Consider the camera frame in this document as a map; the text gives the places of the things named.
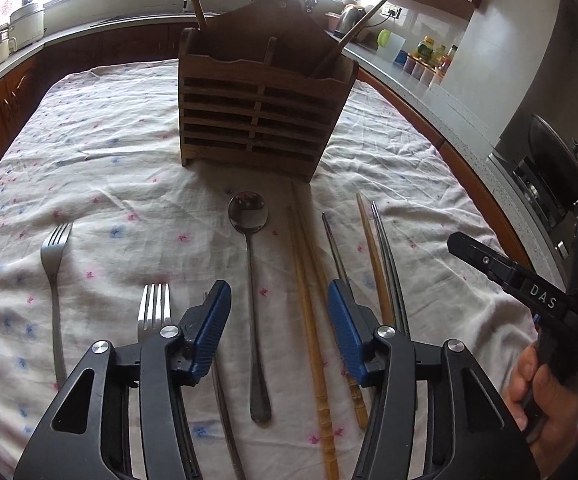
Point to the knife and scissors holder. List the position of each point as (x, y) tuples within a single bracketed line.
[(311, 1)]

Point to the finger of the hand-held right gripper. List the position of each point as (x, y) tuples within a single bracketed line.
[(479, 260)]

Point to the metal fork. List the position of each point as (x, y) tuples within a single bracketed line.
[(154, 310), (54, 260)]

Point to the metal chopstick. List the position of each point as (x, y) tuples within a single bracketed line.
[(394, 285), (335, 250), (227, 425), (382, 240)]

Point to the ribbed-end wooden chopstick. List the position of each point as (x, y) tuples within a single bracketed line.
[(310, 335), (359, 407)]

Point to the steel electric kettle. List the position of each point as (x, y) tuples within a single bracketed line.
[(350, 19)]

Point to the floral white tablecloth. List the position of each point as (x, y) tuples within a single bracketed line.
[(119, 185)]

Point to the black wok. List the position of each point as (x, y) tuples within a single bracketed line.
[(554, 155)]

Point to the white rice cooker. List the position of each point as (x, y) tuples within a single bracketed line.
[(26, 22)]

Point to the gas stove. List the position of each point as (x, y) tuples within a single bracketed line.
[(534, 192)]

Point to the wall socket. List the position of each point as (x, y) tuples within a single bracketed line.
[(392, 11)]

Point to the yellow-capped drink bottle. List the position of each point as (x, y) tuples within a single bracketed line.
[(424, 49)]

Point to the person's right hand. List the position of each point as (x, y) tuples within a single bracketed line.
[(524, 375)]

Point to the metal spoon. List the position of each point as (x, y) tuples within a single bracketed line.
[(248, 215)]

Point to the dark-tipped wooden chopstick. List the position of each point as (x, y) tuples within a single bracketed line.
[(364, 20)]

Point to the green drink bottle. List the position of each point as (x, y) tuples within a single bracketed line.
[(439, 55)]

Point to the wooden utensil holder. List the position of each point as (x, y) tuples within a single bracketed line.
[(264, 110)]

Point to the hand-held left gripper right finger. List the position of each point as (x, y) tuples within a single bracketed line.
[(345, 325)]

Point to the plain wooden chopstick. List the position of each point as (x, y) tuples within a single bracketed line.
[(370, 240)]

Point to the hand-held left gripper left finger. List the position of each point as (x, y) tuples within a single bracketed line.
[(209, 332)]

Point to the spice jar set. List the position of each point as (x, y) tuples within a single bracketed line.
[(426, 74)]

